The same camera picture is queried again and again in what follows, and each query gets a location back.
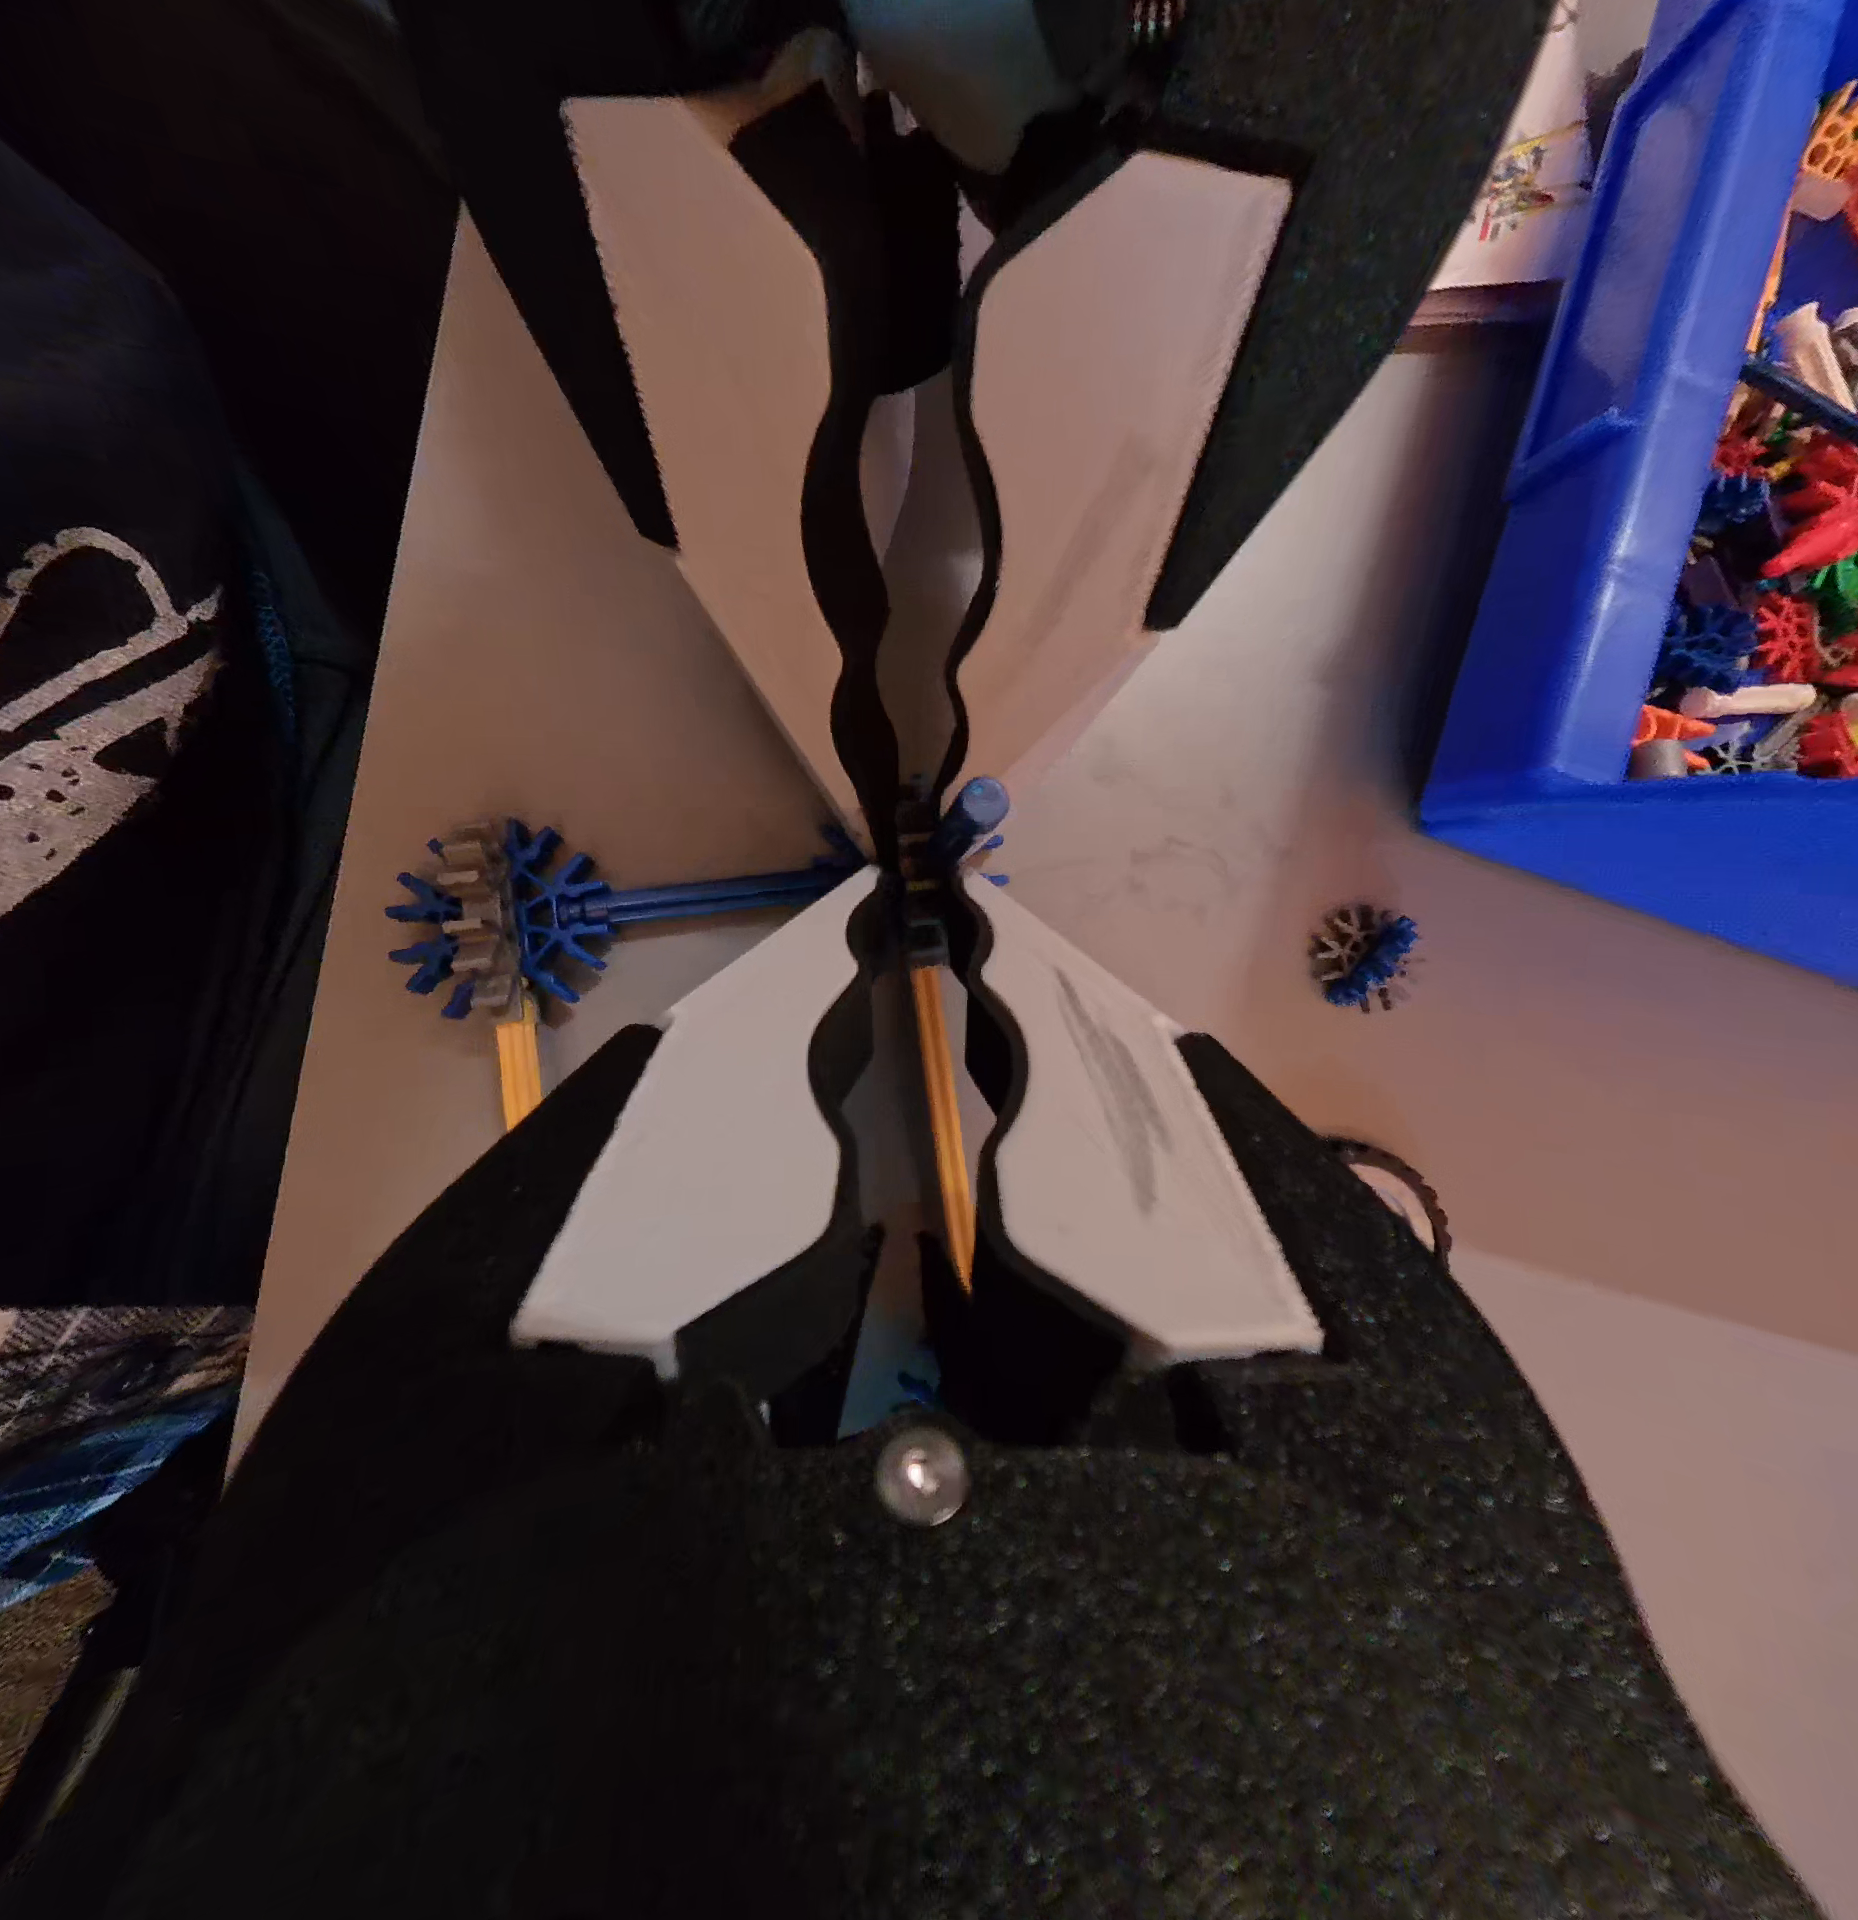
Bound blue yellow toy rod frame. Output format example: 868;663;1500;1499
386;773;1015;1301

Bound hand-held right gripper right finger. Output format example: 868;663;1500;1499
951;877;1328;1371

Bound small blue grey toy connector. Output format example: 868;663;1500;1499
1309;902;1424;1014

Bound person's black printed t-shirt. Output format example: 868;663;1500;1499
0;0;466;1309

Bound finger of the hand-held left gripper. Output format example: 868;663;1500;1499
910;147;1302;860
561;83;903;870

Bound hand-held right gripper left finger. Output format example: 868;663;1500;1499
509;866;890;1381

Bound toy instruction booklet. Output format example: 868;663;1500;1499
1417;14;1636;348

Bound pile of colourful toy pieces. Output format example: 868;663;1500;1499
1626;83;1858;782

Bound blue storage bin white label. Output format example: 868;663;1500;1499
1417;0;1858;996

